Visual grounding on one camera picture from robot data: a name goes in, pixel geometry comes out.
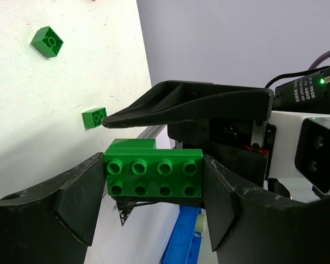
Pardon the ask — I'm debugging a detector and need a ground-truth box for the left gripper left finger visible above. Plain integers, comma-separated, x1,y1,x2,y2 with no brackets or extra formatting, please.
0,152,106,263

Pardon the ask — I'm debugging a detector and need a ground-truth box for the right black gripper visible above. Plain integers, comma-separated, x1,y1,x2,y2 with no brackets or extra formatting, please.
102,80,277,187

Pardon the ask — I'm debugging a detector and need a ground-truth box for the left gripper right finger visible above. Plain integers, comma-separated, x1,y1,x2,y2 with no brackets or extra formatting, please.
202,155,330,263

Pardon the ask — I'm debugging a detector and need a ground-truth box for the green L-shaped lego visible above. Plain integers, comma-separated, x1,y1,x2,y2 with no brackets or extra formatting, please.
103,139,203,198

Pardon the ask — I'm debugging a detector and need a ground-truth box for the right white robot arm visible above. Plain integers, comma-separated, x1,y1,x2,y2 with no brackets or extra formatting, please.
102,66,330,195

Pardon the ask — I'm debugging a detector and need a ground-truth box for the blue plastic object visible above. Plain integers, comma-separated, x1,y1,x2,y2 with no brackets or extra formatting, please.
160,206,202,264

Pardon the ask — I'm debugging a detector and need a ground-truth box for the green lego two-by-two brick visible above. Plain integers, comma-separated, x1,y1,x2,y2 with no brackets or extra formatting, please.
82,107,107,129

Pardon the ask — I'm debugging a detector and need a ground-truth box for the aluminium table frame rail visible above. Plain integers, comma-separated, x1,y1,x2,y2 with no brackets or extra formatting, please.
137,125,167,139

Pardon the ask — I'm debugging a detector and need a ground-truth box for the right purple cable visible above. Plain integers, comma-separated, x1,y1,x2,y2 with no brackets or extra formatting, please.
308,47,330,69

